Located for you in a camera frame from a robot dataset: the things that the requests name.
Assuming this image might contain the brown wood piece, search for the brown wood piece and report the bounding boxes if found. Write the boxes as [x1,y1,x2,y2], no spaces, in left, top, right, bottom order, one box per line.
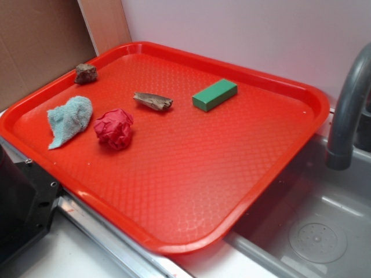
[133,92,173,112]

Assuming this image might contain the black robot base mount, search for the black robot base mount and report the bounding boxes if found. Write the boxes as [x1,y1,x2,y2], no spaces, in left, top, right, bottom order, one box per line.
[1,148,61,268]

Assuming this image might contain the aluminium rail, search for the aluminium rail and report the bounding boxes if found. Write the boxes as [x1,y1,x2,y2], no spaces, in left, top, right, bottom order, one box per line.
[0,136,186,278]

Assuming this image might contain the grey toy faucet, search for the grey toy faucet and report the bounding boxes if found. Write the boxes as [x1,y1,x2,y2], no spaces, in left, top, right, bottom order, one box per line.
[325,43,370,170]

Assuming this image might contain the brown cardboard panel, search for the brown cardboard panel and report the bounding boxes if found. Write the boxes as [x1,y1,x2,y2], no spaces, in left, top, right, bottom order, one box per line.
[1,1,132,111]

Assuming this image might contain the green rectangular block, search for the green rectangular block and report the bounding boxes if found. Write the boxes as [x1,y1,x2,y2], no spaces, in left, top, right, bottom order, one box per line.
[192,79,238,112]

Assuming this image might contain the grey plastic sink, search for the grey plastic sink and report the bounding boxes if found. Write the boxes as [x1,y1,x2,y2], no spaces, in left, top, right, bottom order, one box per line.
[225,120,370,277]

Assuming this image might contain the crumpled red paper ball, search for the crumpled red paper ball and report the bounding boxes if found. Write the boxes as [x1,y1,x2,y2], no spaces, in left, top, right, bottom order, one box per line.
[93,108,134,151]

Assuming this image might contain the brown rock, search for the brown rock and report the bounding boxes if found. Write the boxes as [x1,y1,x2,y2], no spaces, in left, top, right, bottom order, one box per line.
[74,64,98,85]

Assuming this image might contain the red plastic tray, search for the red plastic tray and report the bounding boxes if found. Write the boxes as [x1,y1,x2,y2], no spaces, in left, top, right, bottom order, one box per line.
[1,42,329,254]

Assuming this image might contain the light blue cloth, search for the light blue cloth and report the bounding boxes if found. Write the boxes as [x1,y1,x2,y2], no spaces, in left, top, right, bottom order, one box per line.
[47,96,93,150]

